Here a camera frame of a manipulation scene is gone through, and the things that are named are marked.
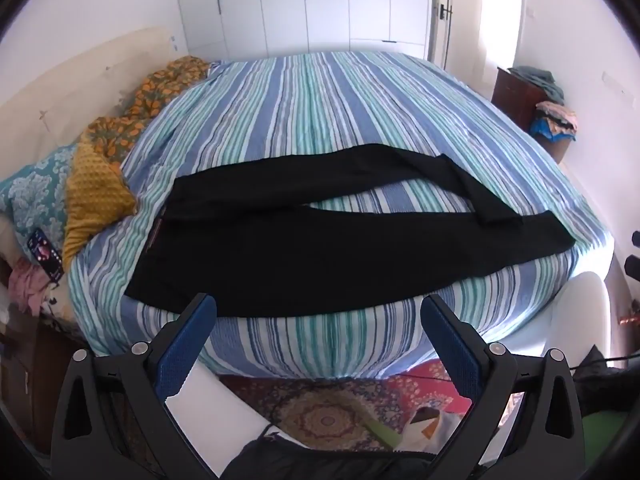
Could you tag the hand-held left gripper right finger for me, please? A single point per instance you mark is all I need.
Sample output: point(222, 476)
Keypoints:
point(452, 347)

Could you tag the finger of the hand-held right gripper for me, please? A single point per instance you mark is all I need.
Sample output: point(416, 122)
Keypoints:
point(634, 266)

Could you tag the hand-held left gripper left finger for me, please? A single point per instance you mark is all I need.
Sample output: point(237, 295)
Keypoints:
point(184, 347)

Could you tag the black pants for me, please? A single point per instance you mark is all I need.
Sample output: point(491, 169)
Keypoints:
point(310, 250)

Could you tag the white paper bag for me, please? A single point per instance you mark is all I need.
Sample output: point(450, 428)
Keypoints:
point(442, 427)

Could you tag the green flat strip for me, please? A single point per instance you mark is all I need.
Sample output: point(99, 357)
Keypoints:
point(382, 432)

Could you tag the brown laundry basket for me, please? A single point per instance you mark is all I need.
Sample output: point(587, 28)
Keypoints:
point(559, 149)

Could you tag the red patterned rug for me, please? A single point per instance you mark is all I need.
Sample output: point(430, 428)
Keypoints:
point(320, 410)

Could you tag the wooden nightstand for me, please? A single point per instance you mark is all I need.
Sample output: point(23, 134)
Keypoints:
point(30, 375)

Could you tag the pink and blue clothes pile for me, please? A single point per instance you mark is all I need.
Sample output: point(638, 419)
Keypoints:
point(555, 120)

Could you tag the smartphone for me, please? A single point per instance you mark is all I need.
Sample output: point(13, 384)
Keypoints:
point(46, 254)

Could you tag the pink cloth pile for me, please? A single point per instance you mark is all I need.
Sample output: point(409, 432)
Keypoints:
point(27, 285)

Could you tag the mustard yellow dotted cloth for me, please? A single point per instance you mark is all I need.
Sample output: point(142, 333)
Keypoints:
point(95, 195)

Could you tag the dark wooden dresser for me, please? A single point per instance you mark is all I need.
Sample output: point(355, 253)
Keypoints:
point(515, 97)

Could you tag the grey blue clothes pile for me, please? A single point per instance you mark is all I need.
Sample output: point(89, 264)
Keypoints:
point(540, 80)

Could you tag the teal patterned pillow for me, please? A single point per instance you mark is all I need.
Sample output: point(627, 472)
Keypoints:
point(35, 185)

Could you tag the orange floral blanket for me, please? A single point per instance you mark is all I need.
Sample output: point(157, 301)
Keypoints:
point(150, 95)

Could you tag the blue green striped bed sheet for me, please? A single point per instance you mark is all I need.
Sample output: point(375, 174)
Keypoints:
point(310, 105)

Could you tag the cream padded headboard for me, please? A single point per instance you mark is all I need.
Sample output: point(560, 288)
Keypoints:
point(65, 85)

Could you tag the white wardrobe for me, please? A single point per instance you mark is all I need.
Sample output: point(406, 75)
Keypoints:
point(300, 5)

